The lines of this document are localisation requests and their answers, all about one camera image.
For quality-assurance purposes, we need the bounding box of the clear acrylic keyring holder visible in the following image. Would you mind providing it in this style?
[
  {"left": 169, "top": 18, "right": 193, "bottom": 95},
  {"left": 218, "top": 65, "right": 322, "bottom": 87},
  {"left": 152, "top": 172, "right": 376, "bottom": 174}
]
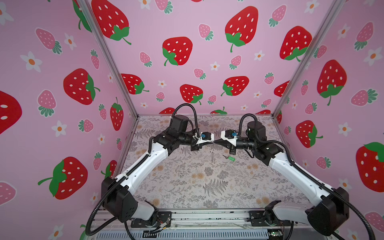
[{"left": 210, "top": 144, "right": 216, "bottom": 165}]

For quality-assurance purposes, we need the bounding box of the aluminium corner post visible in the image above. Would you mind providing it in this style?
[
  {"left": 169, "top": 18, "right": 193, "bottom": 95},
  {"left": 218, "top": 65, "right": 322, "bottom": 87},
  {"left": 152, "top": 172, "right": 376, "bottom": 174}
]
[
  {"left": 79, "top": 0, "right": 139, "bottom": 120},
  {"left": 272, "top": 0, "right": 345, "bottom": 120}
]

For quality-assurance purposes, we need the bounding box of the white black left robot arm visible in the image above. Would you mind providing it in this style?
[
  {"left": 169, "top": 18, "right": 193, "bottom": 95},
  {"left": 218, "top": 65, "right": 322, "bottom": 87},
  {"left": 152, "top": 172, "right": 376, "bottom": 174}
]
[{"left": 102, "top": 115, "right": 215, "bottom": 225}]

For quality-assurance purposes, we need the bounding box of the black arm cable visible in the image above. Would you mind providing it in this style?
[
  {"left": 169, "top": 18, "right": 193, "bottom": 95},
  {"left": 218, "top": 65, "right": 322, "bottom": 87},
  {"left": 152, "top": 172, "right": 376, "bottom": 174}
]
[
  {"left": 238, "top": 113, "right": 376, "bottom": 240},
  {"left": 85, "top": 103, "right": 201, "bottom": 240}
]

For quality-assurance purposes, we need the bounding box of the silver key green tag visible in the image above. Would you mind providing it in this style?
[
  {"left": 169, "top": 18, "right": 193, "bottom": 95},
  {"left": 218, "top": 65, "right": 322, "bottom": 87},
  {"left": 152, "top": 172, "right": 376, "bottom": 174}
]
[{"left": 223, "top": 155, "right": 236, "bottom": 162}]

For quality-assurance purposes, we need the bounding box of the aluminium corner post left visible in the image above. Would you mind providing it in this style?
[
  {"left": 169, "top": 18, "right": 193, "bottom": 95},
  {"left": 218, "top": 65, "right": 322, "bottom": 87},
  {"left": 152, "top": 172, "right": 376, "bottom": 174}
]
[{"left": 79, "top": 0, "right": 139, "bottom": 120}]

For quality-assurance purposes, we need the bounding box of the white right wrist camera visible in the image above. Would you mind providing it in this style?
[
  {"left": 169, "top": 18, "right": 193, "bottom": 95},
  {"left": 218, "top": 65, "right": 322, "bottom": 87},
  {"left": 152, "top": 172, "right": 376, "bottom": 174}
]
[{"left": 221, "top": 130, "right": 237, "bottom": 142}]

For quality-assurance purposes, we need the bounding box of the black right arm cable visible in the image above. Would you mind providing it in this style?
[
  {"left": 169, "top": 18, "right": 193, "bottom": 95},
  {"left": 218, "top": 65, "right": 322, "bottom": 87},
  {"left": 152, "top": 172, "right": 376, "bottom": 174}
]
[{"left": 238, "top": 113, "right": 376, "bottom": 240}]

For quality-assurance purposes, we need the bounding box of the aluminium corner post right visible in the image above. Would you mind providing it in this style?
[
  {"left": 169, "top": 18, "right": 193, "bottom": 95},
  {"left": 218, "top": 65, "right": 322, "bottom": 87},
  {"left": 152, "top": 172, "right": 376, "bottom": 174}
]
[{"left": 272, "top": 0, "right": 345, "bottom": 120}]

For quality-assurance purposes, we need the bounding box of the aluminium front rail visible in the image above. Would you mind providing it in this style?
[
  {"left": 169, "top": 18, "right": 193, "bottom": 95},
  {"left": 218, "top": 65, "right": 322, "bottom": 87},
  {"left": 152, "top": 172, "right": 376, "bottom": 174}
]
[{"left": 86, "top": 202, "right": 315, "bottom": 229}]

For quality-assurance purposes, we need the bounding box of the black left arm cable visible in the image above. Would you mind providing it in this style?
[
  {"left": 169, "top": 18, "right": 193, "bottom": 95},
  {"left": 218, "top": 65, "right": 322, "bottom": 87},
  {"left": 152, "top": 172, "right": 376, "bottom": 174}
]
[{"left": 85, "top": 103, "right": 201, "bottom": 240}]

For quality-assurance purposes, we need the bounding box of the perforated grey cable duct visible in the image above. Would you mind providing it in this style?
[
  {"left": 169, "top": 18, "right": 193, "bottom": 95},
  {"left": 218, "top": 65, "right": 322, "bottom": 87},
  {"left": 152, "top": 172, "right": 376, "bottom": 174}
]
[{"left": 94, "top": 229, "right": 271, "bottom": 240}]

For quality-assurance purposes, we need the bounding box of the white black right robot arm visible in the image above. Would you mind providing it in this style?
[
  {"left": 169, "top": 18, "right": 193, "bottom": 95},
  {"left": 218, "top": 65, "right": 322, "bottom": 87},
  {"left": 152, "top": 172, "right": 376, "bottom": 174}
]
[{"left": 214, "top": 121, "right": 350, "bottom": 236}]

